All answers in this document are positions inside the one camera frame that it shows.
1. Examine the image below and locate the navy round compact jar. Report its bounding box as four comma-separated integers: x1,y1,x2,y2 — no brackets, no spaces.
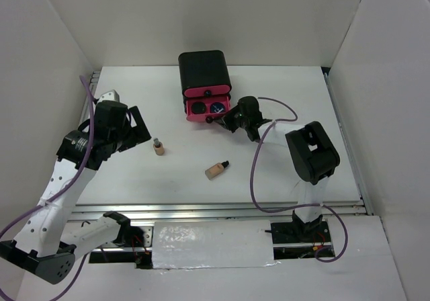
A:
210,102,226,114

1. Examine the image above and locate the beige foundation bottle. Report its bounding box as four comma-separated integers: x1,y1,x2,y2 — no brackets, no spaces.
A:
153,138,165,156
205,161,230,180

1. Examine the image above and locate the black lid powder jar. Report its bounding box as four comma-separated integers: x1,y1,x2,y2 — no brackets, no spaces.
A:
191,101,208,115

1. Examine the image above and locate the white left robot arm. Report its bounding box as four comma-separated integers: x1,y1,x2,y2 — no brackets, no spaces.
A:
1,91,151,284

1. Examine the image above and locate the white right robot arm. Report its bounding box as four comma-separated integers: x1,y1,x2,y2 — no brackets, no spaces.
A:
206,96,340,242

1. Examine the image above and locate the lying beige foundation bottle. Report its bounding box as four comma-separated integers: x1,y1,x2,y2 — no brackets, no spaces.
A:
205,161,230,180

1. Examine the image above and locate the black drawer organizer box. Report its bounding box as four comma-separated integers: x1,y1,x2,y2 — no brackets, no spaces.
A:
178,50,232,108

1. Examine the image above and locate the white foil cover sheet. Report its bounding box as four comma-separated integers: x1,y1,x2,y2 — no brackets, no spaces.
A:
152,220,275,269

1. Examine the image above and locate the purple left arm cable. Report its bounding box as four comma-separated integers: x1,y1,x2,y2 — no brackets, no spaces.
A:
0,75,98,298

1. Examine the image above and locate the aluminium left side rail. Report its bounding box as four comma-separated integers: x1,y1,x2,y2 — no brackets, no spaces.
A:
80,71,101,122

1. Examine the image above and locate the aluminium rail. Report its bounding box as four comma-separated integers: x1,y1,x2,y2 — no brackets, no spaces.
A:
80,71,101,122
321,67,375,216
69,202,367,220

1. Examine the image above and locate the aluminium front rail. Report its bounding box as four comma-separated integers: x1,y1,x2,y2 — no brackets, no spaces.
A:
69,202,367,220

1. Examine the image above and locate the aluminium right side rail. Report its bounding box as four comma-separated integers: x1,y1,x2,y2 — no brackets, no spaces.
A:
321,67,375,216

